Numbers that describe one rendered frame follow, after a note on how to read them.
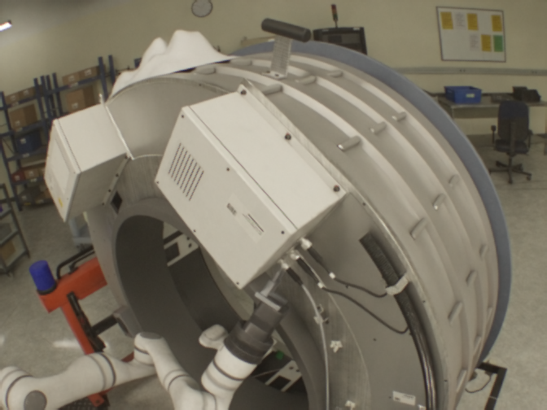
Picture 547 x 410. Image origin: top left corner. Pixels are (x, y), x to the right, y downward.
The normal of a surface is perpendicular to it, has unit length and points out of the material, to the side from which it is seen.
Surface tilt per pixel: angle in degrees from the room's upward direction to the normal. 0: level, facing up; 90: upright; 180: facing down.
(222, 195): 90
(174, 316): 65
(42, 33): 90
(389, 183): 46
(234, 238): 90
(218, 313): 51
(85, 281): 90
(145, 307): 78
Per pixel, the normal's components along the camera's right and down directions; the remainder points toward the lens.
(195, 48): 0.58, -0.32
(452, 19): 0.00, 0.40
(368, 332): -0.63, 0.39
